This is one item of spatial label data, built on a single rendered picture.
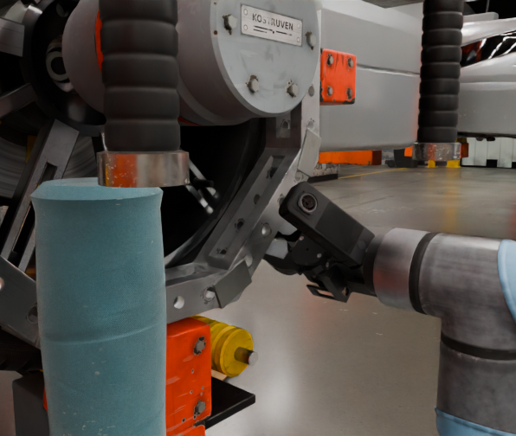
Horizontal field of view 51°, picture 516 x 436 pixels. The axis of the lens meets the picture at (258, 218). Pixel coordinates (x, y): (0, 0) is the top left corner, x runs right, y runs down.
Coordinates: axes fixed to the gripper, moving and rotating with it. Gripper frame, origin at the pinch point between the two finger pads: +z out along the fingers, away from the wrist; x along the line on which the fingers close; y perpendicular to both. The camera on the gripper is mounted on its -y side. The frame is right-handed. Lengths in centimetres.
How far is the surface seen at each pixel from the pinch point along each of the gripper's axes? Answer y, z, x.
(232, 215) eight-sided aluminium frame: -6.9, -2.5, -2.0
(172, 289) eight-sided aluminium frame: -12.3, -6.9, -15.4
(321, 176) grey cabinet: 525, 466, 448
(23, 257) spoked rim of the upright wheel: -22.1, 3.6, -20.2
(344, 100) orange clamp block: -4.5, -6.9, 21.1
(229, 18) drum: -33.6, -21.7, -3.3
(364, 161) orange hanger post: 246, 183, 234
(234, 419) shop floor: 77, 47, -13
